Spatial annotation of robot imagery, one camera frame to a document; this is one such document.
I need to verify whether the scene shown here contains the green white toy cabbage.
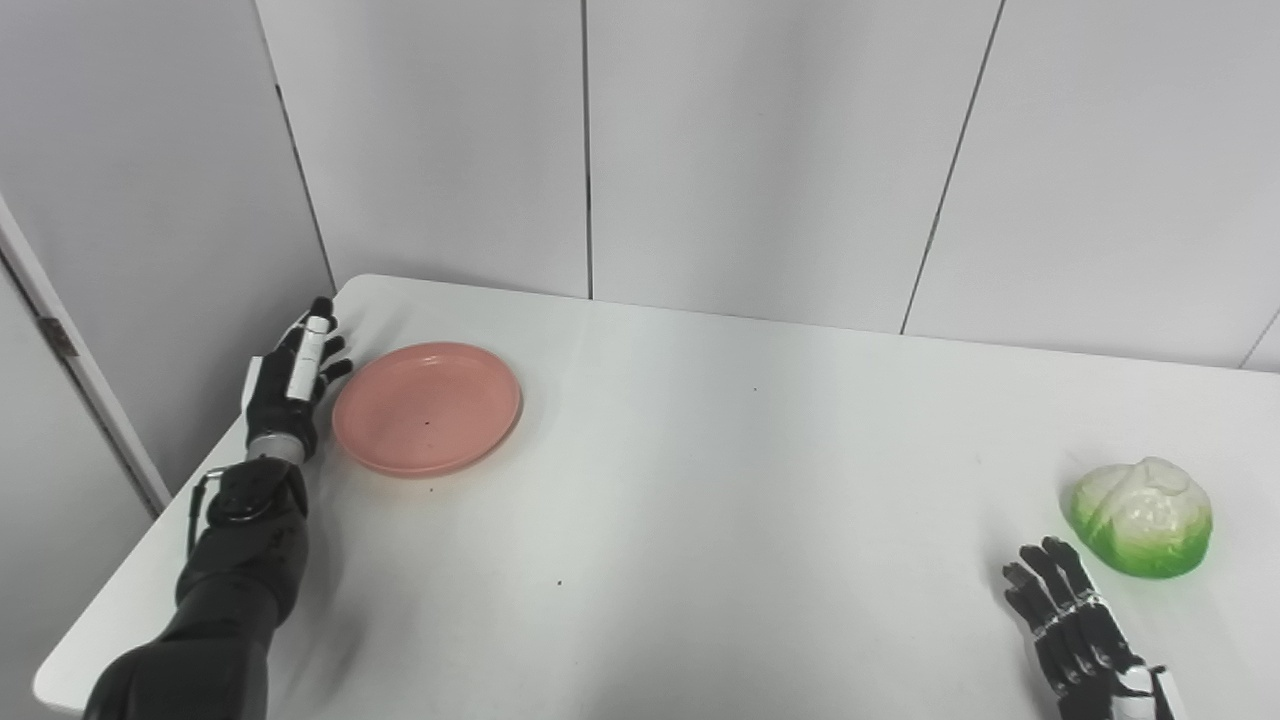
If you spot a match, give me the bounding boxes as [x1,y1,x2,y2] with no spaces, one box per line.
[1067,456,1215,580]

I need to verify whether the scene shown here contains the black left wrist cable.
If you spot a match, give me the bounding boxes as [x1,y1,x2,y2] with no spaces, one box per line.
[186,468,227,557]

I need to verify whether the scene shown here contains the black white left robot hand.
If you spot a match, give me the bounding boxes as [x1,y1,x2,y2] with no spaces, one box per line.
[242,296,354,463]

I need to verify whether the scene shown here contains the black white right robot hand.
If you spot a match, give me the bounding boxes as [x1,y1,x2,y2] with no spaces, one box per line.
[1002,536,1187,720]

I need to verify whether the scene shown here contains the pink round plate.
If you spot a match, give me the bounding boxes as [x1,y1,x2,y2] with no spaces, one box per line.
[332,342,523,479]

